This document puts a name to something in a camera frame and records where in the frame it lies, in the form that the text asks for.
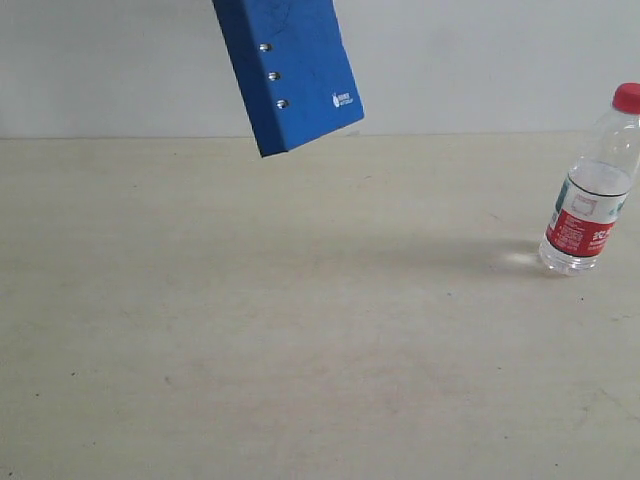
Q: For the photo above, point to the clear plastic water bottle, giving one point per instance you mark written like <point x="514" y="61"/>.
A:
<point x="595" y="188"/>

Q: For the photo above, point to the blue ring binder notebook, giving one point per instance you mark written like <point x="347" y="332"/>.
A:
<point x="292" y="70"/>

